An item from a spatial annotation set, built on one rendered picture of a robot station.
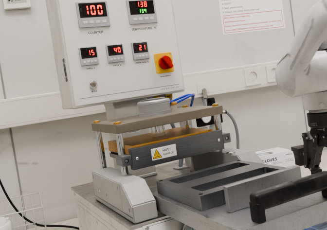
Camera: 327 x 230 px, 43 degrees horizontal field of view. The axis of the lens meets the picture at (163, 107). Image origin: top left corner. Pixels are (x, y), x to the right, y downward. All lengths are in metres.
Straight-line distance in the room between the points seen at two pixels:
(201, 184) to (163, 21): 0.57
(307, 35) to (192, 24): 0.84
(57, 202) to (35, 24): 0.64
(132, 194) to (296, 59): 0.45
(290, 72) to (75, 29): 0.53
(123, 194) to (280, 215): 0.32
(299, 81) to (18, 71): 0.97
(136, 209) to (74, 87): 0.41
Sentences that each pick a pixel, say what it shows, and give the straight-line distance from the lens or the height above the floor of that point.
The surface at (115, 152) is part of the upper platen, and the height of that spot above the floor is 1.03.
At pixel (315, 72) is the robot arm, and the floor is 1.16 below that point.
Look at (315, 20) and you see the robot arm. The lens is 0.88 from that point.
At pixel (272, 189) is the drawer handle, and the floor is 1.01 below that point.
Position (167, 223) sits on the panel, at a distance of 0.81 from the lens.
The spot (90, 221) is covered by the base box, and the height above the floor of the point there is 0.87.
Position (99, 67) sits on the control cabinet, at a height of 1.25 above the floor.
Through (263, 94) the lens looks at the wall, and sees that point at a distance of 1.79.
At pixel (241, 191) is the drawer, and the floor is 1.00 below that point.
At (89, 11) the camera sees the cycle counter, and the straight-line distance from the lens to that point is 1.10.
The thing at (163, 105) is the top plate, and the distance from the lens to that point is 0.96.
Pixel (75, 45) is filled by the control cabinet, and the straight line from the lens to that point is 1.08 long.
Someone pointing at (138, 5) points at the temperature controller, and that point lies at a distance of 1.15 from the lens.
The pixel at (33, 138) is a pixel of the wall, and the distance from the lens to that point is 1.54.
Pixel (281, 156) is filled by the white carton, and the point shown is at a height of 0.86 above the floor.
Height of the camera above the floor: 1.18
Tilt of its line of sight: 3 degrees down
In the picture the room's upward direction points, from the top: 8 degrees counter-clockwise
